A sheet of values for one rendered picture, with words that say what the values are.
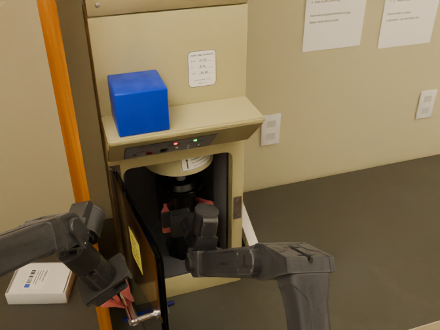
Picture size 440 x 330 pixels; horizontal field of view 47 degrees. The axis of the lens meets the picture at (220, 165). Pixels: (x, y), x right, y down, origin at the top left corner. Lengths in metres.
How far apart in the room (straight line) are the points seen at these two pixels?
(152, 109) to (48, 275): 0.69
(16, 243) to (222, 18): 0.59
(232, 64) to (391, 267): 0.80
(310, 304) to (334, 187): 1.18
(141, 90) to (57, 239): 0.31
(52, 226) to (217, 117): 0.40
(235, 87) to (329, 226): 0.72
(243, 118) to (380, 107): 0.97
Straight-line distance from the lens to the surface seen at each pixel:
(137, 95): 0.95
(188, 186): 1.28
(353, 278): 1.52
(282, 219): 1.69
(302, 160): 1.87
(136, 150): 1.04
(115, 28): 1.02
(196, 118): 1.04
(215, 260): 1.04
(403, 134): 2.07
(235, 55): 1.09
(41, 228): 0.83
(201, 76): 1.09
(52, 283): 1.48
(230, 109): 1.07
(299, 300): 0.71
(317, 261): 0.73
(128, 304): 1.06
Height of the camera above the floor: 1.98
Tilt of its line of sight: 32 degrees down
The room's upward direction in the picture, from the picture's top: straight up
